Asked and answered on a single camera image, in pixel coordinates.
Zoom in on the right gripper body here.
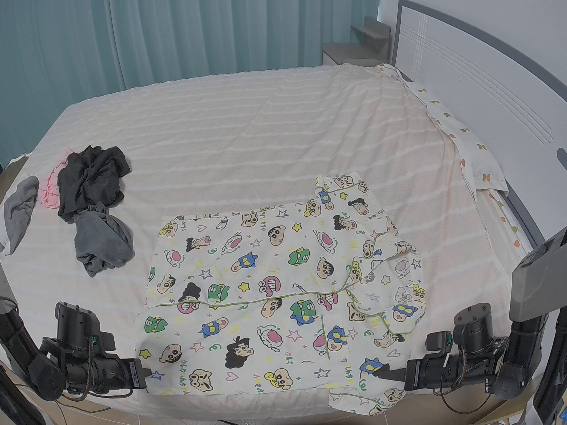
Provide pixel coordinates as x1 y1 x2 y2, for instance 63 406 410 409
405 356 463 390

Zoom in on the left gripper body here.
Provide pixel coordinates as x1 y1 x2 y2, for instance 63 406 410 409
91 358 149 393

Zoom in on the white printed pyjama top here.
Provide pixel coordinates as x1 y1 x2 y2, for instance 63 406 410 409
133 171 428 416

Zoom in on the bed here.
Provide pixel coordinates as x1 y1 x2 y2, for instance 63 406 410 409
0 0 567 419

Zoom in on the dark grey garment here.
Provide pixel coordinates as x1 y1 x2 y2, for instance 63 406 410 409
73 202 135 279

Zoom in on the grey and white garment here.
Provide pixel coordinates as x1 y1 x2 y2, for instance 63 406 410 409
0 175 40 256

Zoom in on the pink garment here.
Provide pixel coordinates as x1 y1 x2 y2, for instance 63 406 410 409
38 149 74 209

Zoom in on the black garment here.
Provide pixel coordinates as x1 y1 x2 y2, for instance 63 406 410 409
58 145 132 225

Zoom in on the grey bedside table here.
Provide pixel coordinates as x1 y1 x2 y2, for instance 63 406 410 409
322 16 391 67

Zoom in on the blue-green curtain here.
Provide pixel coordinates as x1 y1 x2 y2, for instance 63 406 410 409
0 0 382 165

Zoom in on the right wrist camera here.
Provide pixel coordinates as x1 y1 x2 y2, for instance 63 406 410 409
426 332 452 355

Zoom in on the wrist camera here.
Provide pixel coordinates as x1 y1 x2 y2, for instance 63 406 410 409
91 330 117 355
426 332 452 355

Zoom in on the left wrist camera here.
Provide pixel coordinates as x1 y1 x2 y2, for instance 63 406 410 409
91 330 117 355

